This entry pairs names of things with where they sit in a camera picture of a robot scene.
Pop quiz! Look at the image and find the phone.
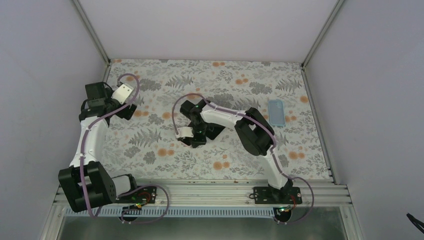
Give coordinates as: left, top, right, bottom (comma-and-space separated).
205, 123, 226, 140

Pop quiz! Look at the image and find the light blue phone case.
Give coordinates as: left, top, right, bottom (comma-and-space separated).
268, 99, 286, 127

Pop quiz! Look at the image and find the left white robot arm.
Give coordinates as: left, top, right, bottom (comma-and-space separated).
58, 82, 140, 213

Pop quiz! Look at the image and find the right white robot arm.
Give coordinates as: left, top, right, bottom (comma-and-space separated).
175, 100, 299, 204

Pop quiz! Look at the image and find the floral patterned table mat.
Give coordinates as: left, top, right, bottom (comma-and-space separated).
101, 59, 330, 180

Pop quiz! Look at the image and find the black object at edge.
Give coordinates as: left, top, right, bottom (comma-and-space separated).
406, 213, 424, 233

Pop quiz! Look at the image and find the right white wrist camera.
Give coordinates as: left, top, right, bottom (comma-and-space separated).
175, 126, 194, 140

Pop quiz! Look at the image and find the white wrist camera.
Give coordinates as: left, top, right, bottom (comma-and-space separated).
111, 83, 134, 105
175, 126, 194, 140

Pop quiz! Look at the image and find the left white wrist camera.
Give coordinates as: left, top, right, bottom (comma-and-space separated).
111, 83, 134, 105

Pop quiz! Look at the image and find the left aluminium corner post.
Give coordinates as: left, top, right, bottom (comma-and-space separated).
71, 0, 111, 66

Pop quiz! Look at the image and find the aluminium corner post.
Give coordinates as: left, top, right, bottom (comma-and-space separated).
301, 0, 345, 70
71, 0, 111, 66

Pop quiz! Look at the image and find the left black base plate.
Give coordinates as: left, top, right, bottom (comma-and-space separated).
115, 186, 157, 205

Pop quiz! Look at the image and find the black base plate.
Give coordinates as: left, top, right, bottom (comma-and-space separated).
115, 186, 157, 205
248, 186, 303, 205

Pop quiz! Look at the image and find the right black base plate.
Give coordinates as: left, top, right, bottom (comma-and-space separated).
248, 186, 303, 205

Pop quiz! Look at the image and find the aluminium rail frame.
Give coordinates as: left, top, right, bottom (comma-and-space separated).
52, 178, 353, 218

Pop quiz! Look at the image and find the right aluminium corner post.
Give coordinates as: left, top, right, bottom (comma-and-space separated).
301, 0, 345, 70

